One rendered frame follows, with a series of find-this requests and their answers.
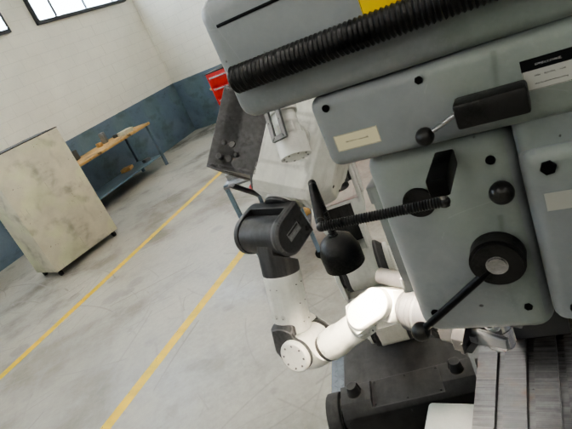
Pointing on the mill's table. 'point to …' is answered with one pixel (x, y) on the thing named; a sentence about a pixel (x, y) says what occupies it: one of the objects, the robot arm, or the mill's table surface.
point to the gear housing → (446, 94)
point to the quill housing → (464, 231)
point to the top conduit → (344, 40)
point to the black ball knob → (501, 192)
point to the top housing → (301, 80)
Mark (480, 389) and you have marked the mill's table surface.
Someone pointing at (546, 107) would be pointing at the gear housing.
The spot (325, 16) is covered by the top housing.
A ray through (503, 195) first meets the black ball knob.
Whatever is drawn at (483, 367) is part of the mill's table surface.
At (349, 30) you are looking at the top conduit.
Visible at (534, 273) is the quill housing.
